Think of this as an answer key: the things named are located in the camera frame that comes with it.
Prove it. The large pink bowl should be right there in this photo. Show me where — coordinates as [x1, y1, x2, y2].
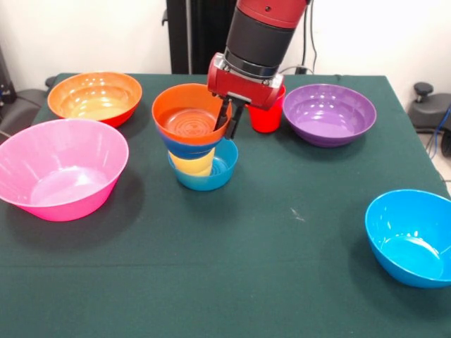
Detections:
[0, 118, 130, 223]

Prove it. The small dark blue bowl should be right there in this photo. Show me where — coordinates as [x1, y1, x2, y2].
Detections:
[159, 132, 222, 160]

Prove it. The small orange bowl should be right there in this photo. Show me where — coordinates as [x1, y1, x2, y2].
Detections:
[152, 83, 233, 145]

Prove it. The yellow cup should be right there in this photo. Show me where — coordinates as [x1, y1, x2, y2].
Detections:
[168, 147, 216, 177]

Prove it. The dark green table cloth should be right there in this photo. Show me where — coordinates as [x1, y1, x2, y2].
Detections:
[0, 73, 451, 338]

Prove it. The large orange bowl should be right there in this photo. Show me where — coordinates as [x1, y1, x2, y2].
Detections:
[47, 71, 143, 128]

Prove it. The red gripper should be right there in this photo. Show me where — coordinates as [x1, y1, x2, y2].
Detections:
[206, 52, 285, 139]

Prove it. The small light blue bowl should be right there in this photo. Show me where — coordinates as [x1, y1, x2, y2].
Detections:
[167, 139, 240, 192]

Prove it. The black hanging cable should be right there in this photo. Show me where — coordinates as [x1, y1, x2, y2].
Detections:
[281, 0, 319, 75]

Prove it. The red cup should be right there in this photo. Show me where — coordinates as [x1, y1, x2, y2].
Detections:
[247, 84, 286, 134]

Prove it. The purple bowl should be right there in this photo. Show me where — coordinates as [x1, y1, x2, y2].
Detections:
[282, 83, 378, 149]

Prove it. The blue cable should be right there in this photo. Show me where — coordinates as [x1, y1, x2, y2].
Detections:
[426, 105, 451, 186]

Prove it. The large light blue bowl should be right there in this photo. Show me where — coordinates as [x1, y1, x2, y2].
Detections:
[364, 189, 451, 289]

